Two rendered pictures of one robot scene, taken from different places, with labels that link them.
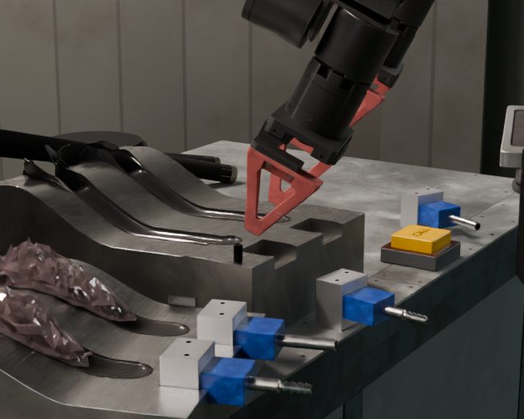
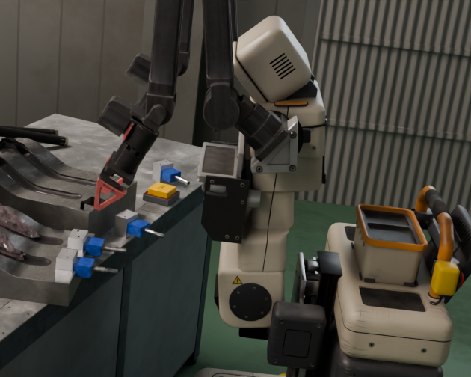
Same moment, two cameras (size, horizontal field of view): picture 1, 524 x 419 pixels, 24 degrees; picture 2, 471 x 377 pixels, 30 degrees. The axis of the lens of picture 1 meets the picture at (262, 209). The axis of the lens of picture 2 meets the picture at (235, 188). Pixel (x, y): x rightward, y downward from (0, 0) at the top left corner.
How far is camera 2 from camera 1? 0.86 m
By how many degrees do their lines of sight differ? 14
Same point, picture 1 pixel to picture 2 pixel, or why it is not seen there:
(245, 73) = (57, 45)
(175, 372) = (63, 264)
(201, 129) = (28, 76)
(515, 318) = not seen: hidden behind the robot
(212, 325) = (74, 241)
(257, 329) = (93, 243)
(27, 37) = not seen: outside the picture
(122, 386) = (39, 269)
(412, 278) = (157, 210)
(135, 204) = (29, 173)
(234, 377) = (87, 266)
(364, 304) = (137, 228)
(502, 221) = not seen: hidden behind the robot
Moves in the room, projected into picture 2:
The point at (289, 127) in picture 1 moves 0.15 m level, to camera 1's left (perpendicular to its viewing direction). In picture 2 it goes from (114, 170) to (41, 167)
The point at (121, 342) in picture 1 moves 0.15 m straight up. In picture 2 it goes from (34, 247) to (37, 185)
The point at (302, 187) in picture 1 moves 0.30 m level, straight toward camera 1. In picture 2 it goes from (118, 194) to (125, 258)
